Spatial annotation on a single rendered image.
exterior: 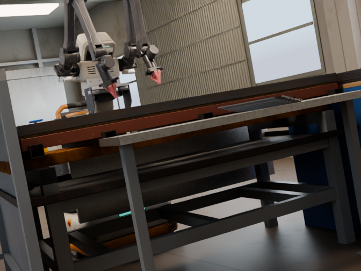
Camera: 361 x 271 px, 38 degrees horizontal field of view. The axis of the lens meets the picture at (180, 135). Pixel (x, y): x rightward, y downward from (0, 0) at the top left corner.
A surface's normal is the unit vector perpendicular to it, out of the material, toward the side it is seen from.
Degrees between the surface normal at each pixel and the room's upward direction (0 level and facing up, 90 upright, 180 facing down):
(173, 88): 90
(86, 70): 98
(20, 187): 90
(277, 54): 90
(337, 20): 90
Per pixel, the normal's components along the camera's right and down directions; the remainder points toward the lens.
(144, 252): 0.42, -0.04
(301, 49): -0.82, 0.17
